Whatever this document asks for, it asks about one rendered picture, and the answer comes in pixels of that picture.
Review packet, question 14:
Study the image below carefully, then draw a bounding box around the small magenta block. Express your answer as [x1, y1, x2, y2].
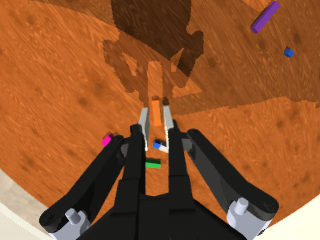
[101, 134, 113, 146]

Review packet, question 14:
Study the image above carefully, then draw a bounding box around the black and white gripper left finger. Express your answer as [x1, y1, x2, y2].
[39, 107, 150, 240]

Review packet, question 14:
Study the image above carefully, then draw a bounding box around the orange rod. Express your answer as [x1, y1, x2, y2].
[152, 99, 161, 126]

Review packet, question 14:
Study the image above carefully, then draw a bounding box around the green rod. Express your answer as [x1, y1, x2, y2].
[146, 159, 161, 168]

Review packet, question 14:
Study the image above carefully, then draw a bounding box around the grey rod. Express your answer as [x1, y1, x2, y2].
[159, 142, 168, 153]

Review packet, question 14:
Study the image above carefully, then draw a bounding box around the purple rod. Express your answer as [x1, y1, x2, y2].
[250, 1, 280, 33]

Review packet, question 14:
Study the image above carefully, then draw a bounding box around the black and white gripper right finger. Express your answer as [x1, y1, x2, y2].
[163, 106, 279, 240]

